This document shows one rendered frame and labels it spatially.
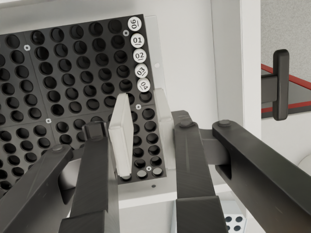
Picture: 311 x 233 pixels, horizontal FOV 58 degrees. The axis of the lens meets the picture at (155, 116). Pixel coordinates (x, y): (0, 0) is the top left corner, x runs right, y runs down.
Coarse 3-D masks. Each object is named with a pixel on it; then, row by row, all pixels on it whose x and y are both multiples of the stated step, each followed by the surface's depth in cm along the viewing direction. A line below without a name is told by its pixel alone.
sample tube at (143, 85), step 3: (141, 78) 28; (144, 78) 27; (138, 81) 27; (141, 81) 27; (144, 81) 27; (147, 81) 27; (138, 84) 27; (141, 84) 27; (144, 84) 27; (147, 84) 27; (138, 87) 27; (141, 87) 27; (144, 87) 27; (147, 87) 27; (141, 90) 27; (144, 90) 27; (147, 90) 27
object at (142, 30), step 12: (144, 24) 26; (144, 36) 26; (132, 48) 27; (144, 48) 27; (132, 60) 27; (144, 108) 29; (144, 120) 29; (156, 120) 29; (144, 132) 30; (156, 132) 30; (156, 144) 30; (156, 156) 31
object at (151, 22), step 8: (152, 16) 31; (152, 24) 31; (152, 32) 31; (152, 40) 32; (152, 48) 32; (160, 48) 32; (152, 56) 32; (160, 56) 32; (152, 64) 33; (160, 64) 33; (152, 72) 33; (160, 72) 33; (160, 80) 33
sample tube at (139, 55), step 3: (135, 51) 26; (138, 51) 26; (141, 51) 26; (144, 51) 26; (135, 54) 26; (138, 54) 26; (141, 54) 26; (144, 54) 26; (135, 57) 26; (138, 57) 26; (141, 57) 26; (144, 57) 26; (135, 60) 26; (138, 60) 26; (141, 60) 26; (144, 60) 26
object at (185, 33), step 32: (0, 0) 25; (32, 0) 27; (64, 0) 31; (96, 0) 31; (128, 0) 31; (160, 0) 31; (192, 0) 32; (0, 32) 31; (160, 32) 33; (192, 32) 33; (192, 64) 34; (192, 96) 36; (128, 192) 35; (160, 192) 34
